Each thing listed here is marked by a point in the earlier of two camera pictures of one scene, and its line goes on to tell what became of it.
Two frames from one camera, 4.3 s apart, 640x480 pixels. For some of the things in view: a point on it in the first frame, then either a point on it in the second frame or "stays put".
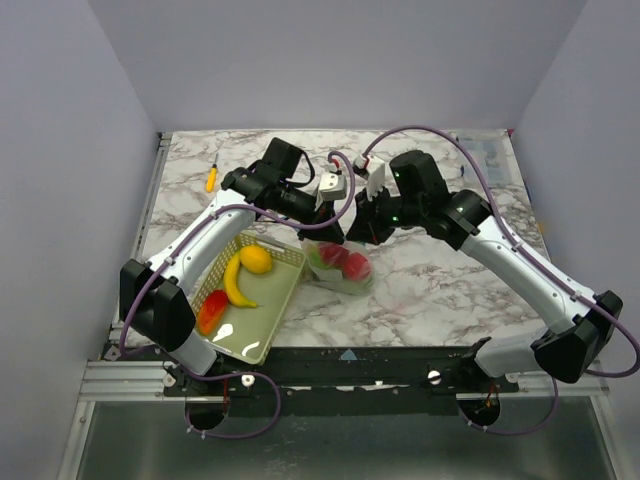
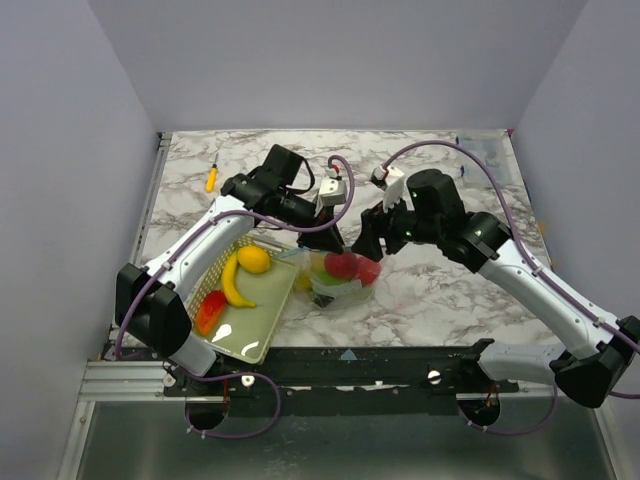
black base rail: [440, 370] stays put
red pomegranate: [358, 267] -> [367, 270]
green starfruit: [315, 257] -> [328, 280]
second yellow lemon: [255, 259] stays put
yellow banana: [230, 282] stays put
